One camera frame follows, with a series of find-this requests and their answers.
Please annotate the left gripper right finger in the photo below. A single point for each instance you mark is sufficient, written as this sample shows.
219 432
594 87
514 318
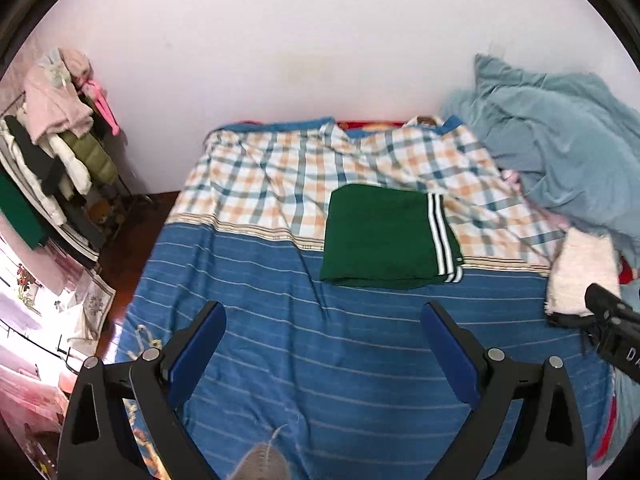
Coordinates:
547 441

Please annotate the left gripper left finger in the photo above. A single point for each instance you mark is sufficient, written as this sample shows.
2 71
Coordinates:
97 441

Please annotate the green white varsity jacket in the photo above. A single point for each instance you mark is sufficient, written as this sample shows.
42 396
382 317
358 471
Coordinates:
386 238

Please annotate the clothes rack with garments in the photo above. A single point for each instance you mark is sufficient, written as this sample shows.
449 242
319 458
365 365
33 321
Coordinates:
59 184

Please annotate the black garment under white one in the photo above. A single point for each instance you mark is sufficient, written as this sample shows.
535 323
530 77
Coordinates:
578 322

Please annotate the white fluffy folded garment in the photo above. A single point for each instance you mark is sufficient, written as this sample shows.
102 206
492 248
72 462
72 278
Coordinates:
583 259

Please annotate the floral pink curtain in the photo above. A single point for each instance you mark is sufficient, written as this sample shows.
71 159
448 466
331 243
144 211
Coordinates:
46 334

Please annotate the light blue crumpled duvet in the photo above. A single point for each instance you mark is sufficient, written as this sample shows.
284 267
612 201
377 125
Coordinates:
574 146

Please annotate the blue striped plaid bed sheet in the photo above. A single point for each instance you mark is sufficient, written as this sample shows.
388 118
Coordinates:
340 379

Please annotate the red patterned under sheet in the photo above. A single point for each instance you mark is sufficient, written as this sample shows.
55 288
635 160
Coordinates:
372 124

